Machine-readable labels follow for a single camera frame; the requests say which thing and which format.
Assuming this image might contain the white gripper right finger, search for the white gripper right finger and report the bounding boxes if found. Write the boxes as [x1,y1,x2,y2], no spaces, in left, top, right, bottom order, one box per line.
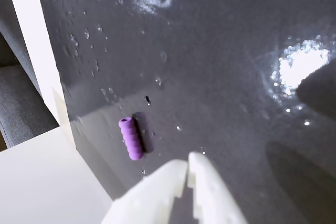
[187,152,249,224]

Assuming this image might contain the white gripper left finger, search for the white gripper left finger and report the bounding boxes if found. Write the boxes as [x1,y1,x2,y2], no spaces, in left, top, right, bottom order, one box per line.
[101,159,188,224]

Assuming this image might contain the grey fabric sofa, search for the grey fabric sofa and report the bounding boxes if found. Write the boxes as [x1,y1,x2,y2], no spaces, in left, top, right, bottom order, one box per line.
[0,0,60,149]

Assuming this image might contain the black glossy table mat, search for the black glossy table mat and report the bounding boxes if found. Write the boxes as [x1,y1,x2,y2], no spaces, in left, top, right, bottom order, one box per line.
[34,0,336,224]

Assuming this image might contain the purple ribbed pen grip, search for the purple ribbed pen grip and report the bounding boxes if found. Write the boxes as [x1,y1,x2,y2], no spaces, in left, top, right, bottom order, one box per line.
[118,116,146,162]

